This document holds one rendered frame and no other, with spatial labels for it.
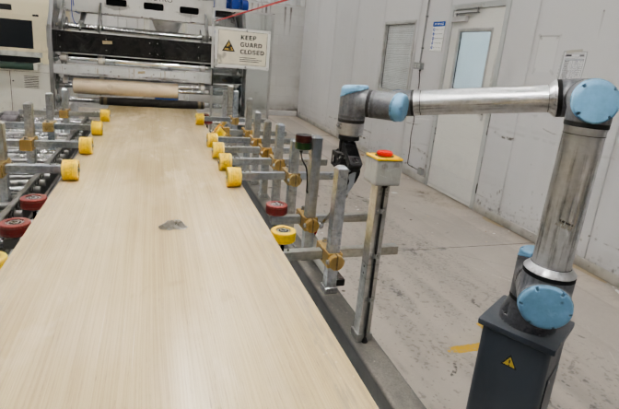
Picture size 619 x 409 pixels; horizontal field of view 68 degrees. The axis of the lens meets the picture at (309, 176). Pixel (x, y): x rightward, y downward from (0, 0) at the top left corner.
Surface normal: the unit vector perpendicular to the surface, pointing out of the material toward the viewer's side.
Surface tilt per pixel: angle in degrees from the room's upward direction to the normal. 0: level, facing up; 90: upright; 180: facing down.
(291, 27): 90
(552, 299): 95
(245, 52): 90
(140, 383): 0
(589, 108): 82
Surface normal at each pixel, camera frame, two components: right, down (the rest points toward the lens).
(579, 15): -0.95, 0.00
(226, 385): 0.08, -0.96
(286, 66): 0.31, 0.27
